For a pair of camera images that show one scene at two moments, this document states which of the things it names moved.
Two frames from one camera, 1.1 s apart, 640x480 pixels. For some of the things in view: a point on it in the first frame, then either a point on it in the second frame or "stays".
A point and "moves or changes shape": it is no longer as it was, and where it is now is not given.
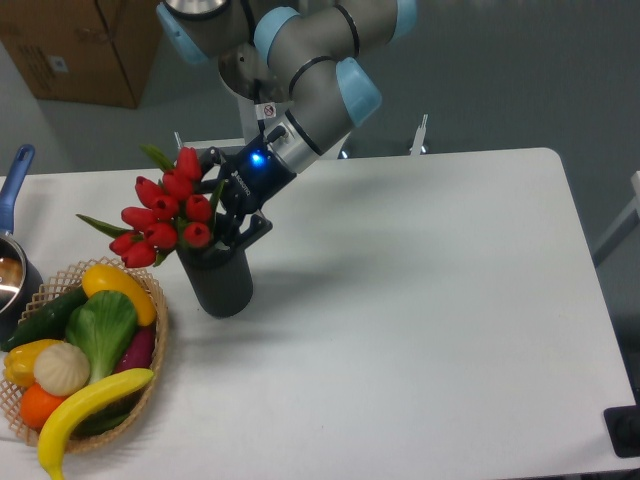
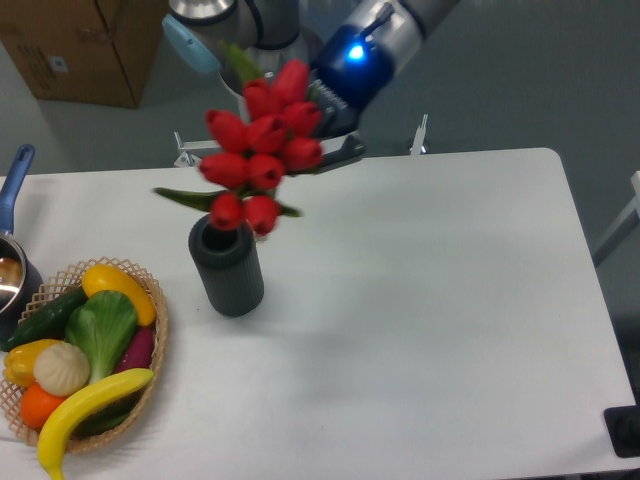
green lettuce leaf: [102, 324] stays
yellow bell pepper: [20, 359] stays
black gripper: [253, 175] to [352, 68]
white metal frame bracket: [419, 147] stays
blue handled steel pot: [21, 282] stays
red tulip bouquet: [171, 215] moves or changes shape
